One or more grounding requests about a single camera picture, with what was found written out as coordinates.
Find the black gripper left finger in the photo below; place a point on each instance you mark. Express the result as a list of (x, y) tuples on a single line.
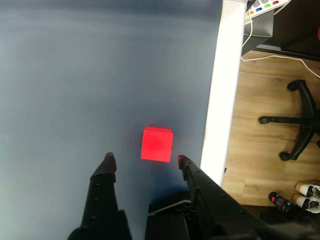
[(100, 200)]

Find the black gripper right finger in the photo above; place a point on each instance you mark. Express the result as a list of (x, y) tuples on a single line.
[(212, 207)]

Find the red cube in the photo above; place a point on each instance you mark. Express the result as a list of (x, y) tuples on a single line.
[(157, 146)]

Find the grey metal box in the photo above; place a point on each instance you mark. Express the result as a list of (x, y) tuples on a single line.
[(260, 26)]

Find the black bottle with coloured spots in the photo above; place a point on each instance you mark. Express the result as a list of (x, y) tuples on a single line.
[(278, 201)]

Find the white shoe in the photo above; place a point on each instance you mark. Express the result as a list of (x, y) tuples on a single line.
[(306, 202), (308, 188)]

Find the black office chair base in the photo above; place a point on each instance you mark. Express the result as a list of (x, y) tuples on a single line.
[(306, 120)]

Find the white power strip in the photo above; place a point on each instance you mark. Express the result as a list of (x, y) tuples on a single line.
[(265, 6)]

